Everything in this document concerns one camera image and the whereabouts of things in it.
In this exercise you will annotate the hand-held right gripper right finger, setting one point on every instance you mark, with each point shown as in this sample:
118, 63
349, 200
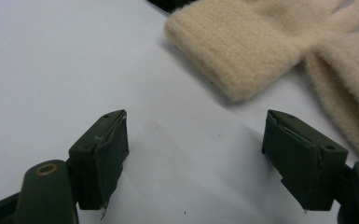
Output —
304, 161

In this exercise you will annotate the beige fuzzy glove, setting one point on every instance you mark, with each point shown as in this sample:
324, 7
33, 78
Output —
354, 93
236, 46

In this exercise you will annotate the black glove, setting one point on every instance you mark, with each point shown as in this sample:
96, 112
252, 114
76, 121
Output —
171, 3

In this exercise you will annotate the white foam mat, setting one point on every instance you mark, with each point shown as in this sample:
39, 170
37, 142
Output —
59, 77

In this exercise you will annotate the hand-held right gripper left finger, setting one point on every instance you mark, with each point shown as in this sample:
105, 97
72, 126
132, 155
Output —
99, 161

